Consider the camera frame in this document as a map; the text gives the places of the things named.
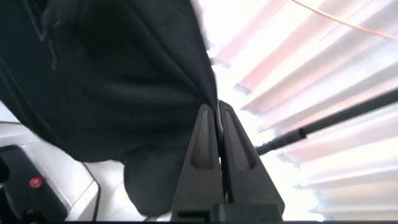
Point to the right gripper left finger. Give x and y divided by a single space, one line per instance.
199 186

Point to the white curtain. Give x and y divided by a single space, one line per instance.
342 77

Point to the black short-sleeved shirt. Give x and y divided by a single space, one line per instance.
109 93

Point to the black clothes rack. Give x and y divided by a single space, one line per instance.
326 121

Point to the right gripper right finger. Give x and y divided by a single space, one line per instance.
248 183

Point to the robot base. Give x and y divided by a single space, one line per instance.
62 174

